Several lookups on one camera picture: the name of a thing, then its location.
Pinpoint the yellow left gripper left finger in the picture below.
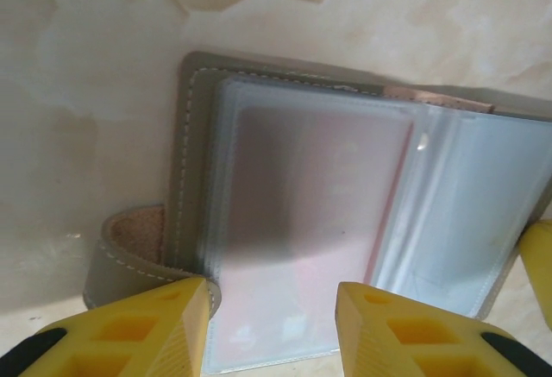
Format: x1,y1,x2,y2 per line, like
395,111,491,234
23,275,213,377

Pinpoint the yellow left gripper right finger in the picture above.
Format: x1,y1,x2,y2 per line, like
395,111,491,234
336,280,552,377

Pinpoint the taupe leather card holder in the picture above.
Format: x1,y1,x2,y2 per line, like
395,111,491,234
82,50,552,374

